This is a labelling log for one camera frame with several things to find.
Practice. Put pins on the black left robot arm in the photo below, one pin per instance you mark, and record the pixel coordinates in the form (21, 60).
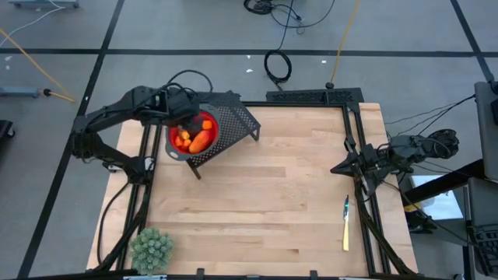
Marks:
(109, 116)

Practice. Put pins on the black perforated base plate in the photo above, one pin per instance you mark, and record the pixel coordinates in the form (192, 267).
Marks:
(315, 95)

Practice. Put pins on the black chair base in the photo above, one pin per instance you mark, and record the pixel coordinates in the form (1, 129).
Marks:
(5, 130)

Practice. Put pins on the black edge clamp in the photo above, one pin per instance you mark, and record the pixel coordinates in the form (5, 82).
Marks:
(200, 273)
(313, 274)

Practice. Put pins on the black keyboard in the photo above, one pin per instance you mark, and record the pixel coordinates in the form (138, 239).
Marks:
(484, 249)

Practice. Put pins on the black perforated metal rack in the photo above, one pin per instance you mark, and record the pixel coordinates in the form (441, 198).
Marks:
(237, 116)

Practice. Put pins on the orange toy tangerine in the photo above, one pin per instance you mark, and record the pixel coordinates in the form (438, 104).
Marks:
(207, 124)

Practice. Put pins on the red-yellow toy mango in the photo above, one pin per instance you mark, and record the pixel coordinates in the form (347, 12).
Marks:
(200, 142)

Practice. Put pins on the grey cabinet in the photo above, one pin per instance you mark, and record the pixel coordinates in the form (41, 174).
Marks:
(486, 128)

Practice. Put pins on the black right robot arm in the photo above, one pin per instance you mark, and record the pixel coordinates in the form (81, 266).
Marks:
(420, 149)

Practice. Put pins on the grey floor base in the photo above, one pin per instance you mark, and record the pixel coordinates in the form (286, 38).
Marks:
(43, 4)
(19, 92)

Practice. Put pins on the red collapsible colander grey rim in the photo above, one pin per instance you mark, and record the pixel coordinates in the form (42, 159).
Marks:
(176, 155)

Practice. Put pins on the white board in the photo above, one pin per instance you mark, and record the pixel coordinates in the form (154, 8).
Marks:
(443, 206)

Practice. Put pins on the green potted plant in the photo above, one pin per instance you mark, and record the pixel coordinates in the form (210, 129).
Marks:
(151, 250)

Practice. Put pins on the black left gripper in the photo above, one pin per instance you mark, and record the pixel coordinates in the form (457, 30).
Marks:
(179, 107)

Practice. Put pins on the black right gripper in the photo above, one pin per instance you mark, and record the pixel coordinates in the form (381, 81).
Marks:
(367, 163)

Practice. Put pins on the black aluminium table frame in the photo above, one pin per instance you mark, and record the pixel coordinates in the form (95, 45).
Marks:
(295, 103)

